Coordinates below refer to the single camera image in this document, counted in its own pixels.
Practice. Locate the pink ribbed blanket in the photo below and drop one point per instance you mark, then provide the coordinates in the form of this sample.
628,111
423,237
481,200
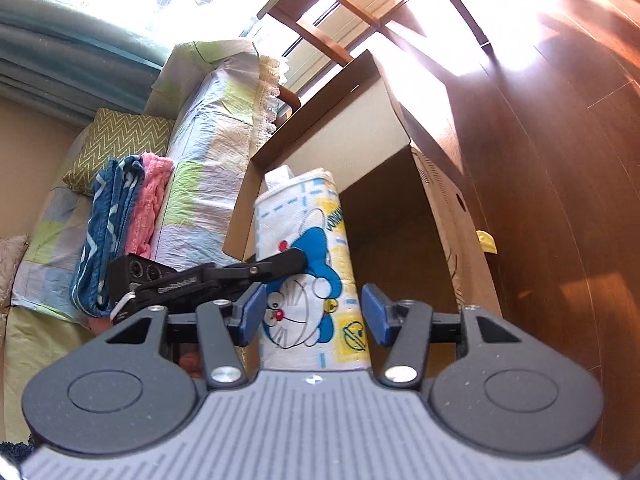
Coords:
150,200

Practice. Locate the cardboard box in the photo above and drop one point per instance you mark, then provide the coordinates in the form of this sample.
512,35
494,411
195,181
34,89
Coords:
410,210

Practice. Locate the teal curtain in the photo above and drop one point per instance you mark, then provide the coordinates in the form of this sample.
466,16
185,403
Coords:
60,50

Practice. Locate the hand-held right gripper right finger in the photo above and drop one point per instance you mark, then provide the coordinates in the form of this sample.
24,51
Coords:
375,310

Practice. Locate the blue patterned blanket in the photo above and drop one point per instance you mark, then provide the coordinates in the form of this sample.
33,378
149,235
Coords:
105,220

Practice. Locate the printed blue yellow shopping bag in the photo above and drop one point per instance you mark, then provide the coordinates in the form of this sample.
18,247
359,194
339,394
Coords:
310,220

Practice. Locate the green zigzag pillow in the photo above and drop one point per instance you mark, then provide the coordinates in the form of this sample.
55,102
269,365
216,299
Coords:
120,135

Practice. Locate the beige cushion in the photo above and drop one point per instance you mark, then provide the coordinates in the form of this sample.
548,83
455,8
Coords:
10,270

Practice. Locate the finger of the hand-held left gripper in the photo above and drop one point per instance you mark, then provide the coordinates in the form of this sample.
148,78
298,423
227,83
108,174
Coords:
270,265

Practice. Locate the small yellow plastic piece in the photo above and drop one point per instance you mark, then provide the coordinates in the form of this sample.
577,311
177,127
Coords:
486,241

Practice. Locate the green covered sofa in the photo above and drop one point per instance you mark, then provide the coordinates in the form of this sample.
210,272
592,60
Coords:
210,135

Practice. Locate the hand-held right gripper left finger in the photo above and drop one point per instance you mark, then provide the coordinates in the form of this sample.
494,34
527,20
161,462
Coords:
251,310

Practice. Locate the wooden table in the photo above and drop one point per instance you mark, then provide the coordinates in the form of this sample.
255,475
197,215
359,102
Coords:
320,35

